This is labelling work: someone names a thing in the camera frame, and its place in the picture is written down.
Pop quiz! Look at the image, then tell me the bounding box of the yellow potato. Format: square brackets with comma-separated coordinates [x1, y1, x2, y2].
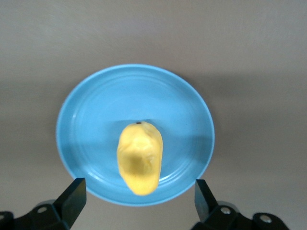
[117, 121, 165, 196]

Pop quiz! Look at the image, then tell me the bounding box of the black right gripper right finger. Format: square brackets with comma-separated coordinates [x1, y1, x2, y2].
[191, 179, 290, 230]

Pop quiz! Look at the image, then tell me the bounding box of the blue round plate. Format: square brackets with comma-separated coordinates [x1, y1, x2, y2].
[56, 63, 216, 207]

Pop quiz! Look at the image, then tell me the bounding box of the brown table cover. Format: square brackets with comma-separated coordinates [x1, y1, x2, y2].
[0, 0, 307, 230]

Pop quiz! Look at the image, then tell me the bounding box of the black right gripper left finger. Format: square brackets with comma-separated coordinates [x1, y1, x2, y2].
[0, 177, 87, 230]

